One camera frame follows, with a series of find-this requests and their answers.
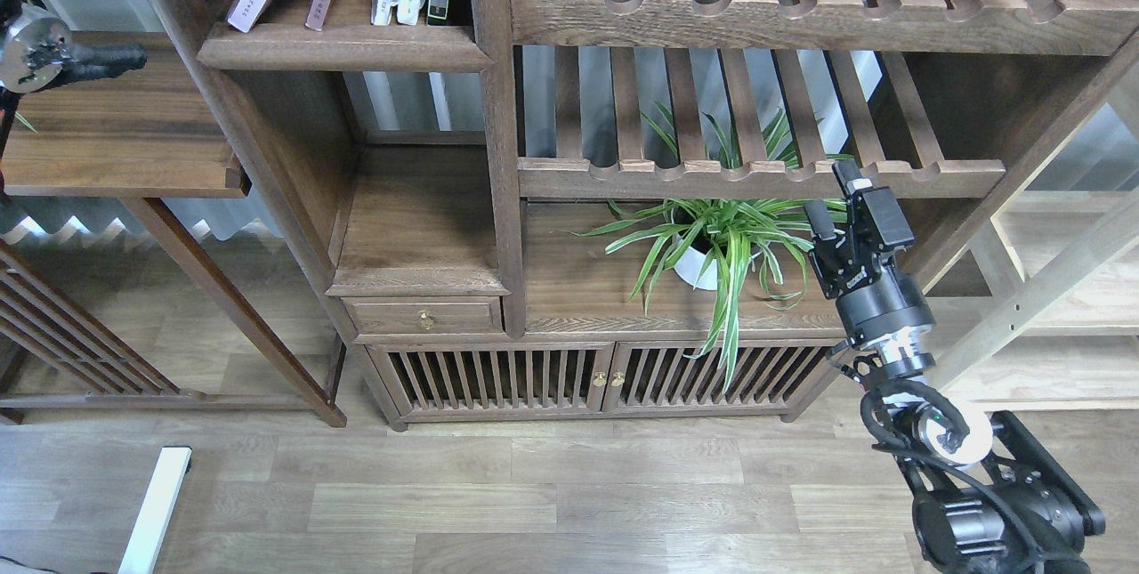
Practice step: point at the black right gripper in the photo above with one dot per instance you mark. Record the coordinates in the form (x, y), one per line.
(882, 309)

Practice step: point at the dark wooden bookshelf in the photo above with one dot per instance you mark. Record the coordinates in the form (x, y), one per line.
(430, 179)

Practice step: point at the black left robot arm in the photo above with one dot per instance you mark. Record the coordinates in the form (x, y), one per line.
(40, 53)

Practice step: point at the light wooden rack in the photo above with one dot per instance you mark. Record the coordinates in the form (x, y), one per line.
(1058, 330)

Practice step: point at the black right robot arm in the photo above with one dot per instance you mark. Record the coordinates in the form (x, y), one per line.
(988, 498)

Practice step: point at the white plant pot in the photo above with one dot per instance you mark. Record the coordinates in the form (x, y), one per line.
(694, 271)

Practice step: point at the green spider plant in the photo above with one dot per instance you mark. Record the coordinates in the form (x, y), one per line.
(739, 239)

